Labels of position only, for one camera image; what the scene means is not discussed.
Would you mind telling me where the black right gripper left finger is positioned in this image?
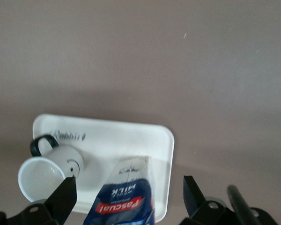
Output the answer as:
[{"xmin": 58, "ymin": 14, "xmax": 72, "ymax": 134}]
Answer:
[{"xmin": 7, "ymin": 176, "xmax": 78, "ymax": 225}]

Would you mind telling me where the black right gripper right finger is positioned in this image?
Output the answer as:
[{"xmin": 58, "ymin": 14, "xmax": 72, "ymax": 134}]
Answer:
[{"xmin": 180, "ymin": 175, "xmax": 225, "ymax": 225}]

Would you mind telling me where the white smiley cup black handle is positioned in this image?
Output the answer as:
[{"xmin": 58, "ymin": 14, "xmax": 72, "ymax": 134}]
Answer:
[{"xmin": 17, "ymin": 135, "xmax": 85, "ymax": 203}]

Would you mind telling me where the blue white milk carton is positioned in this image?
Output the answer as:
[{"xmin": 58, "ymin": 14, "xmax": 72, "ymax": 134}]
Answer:
[{"xmin": 83, "ymin": 156, "xmax": 156, "ymax": 225}]

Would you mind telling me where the cream rabbit print tray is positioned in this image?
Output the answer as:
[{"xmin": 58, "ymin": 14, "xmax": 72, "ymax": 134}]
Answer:
[{"xmin": 32, "ymin": 114, "xmax": 175, "ymax": 223}]

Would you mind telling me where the brown table cover sheet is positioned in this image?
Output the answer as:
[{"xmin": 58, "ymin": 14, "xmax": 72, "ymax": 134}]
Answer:
[{"xmin": 0, "ymin": 0, "xmax": 281, "ymax": 225}]

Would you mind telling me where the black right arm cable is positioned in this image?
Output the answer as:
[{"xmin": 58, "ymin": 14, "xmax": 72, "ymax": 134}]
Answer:
[{"xmin": 226, "ymin": 184, "xmax": 264, "ymax": 225}]

